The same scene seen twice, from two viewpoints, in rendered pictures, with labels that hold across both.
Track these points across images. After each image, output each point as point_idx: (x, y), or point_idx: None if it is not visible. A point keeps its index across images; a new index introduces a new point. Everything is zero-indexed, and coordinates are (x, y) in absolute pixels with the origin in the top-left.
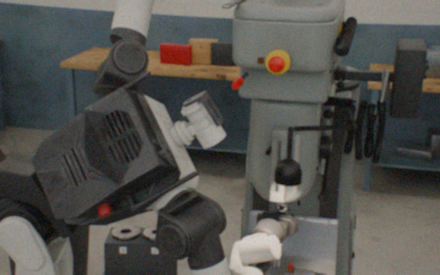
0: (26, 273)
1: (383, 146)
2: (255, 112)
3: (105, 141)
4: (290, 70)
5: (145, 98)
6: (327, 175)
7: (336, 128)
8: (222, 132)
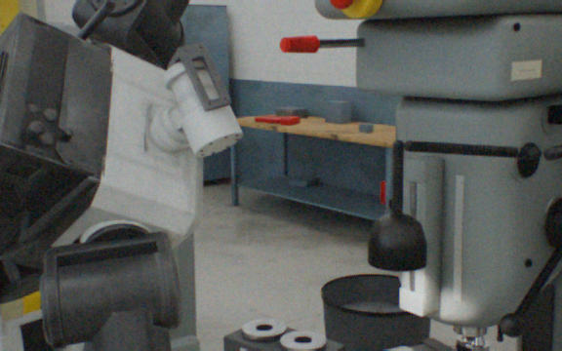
0: None
1: None
2: (396, 126)
3: None
4: (389, 10)
5: (107, 53)
6: (542, 281)
7: (500, 152)
8: (220, 126)
